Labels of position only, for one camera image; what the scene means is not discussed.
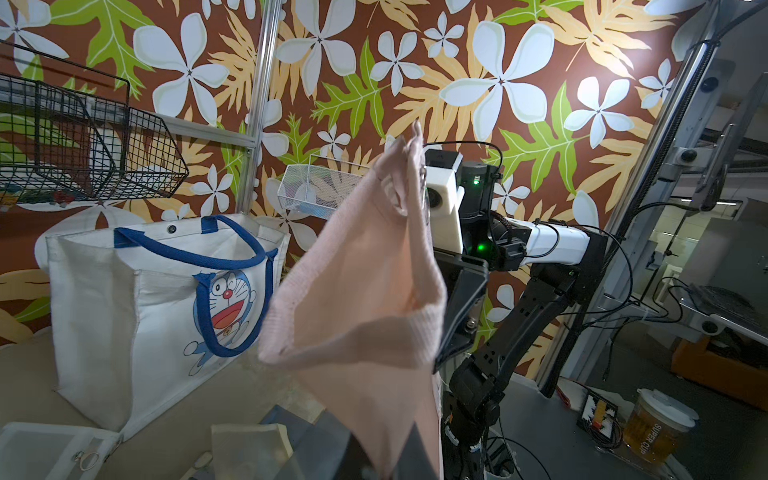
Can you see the plastic cup with lid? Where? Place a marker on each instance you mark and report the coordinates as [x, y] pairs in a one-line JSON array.
[[657, 425]]

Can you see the white wire basket right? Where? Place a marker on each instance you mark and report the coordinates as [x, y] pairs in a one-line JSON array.
[[319, 187]]

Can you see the pink mesh pencil pouch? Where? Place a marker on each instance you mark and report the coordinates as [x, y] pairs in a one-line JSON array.
[[359, 318]]

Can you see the white mesh pouch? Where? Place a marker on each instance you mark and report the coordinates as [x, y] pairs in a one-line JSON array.
[[45, 451]]

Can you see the cream trimmed mesh pouch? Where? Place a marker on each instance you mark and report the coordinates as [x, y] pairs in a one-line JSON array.
[[257, 451]]

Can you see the white Doraemon canvas bag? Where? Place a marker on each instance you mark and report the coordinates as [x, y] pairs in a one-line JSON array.
[[143, 315]]

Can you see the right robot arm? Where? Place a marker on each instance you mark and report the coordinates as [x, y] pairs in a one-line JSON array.
[[565, 265]]

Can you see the black wire basket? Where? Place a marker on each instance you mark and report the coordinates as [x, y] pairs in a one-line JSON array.
[[60, 145]]

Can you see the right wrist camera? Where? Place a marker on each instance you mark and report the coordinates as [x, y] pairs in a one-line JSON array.
[[445, 196]]

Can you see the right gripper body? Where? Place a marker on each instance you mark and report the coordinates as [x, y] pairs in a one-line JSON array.
[[486, 247]]

